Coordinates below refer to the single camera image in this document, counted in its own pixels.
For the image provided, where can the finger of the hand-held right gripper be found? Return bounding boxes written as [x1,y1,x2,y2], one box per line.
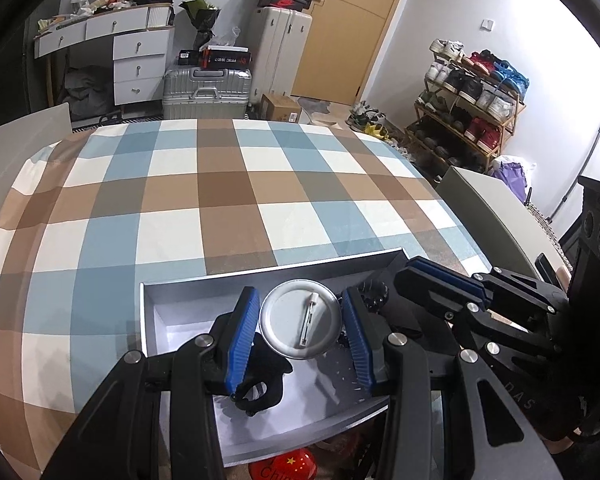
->
[394,265,556,361]
[410,256,571,321]

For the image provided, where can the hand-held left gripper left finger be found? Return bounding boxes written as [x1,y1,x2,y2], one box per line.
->
[40,286,261,480]

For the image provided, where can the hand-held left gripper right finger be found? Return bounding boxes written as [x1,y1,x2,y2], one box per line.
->
[341,286,563,480]

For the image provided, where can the black plastic clip piece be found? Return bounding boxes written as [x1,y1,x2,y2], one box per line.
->
[230,332,295,417]

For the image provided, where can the grey cardboard box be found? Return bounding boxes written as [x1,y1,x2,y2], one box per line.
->
[139,247,416,468]

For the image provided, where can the round silver pin badge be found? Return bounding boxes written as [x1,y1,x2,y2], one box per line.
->
[258,279,342,360]

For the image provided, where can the black phone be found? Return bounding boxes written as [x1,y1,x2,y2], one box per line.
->
[534,254,556,283]

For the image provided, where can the grey ottoman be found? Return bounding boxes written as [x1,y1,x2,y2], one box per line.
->
[437,166,563,281]
[0,102,72,171]

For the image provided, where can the purple bag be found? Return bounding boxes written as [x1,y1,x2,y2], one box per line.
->
[490,156,536,201]

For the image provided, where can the red round badge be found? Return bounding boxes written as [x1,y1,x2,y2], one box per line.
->
[249,447,317,480]

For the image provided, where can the checked tablecloth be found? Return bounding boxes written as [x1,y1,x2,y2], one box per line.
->
[0,119,491,476]

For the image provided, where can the grey long pole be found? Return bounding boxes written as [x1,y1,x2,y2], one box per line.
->
[550,114,600,221]

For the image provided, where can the pile of scattered shoes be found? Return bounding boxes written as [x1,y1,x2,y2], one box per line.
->
[347,101,411,153]

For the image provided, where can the wooden shoe rack with shoes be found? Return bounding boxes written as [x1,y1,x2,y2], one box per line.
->
[412,39,531,168]

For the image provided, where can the grey floor mat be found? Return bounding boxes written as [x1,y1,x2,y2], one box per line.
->
[297,97,331,121]

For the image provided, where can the brown cardboard box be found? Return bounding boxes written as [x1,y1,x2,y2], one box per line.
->
[260,93,302,123]

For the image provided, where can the silver suitcase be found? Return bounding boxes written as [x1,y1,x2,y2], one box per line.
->
[161,66,253,121]

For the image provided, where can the wooden door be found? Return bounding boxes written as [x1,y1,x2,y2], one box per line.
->
[290,0,413,106]

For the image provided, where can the white suitcase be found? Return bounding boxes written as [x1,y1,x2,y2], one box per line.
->
[250,6,313,106]

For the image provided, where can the black and red box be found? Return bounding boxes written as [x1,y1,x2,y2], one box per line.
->
[200,46,253,70]

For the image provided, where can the dark cloth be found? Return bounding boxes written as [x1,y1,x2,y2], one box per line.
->
[60,65,116,116]

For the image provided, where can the clear plastic bag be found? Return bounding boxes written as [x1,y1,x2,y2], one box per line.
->
[212,26,243,50]

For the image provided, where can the white dressing table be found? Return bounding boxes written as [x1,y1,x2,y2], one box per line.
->
[34,2,176,108]

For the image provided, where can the black wrapped flower bouquet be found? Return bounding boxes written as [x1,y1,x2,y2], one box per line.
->
[179,0,222,51]

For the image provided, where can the clutter of packets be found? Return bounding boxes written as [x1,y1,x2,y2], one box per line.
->
[37,0,131,28]

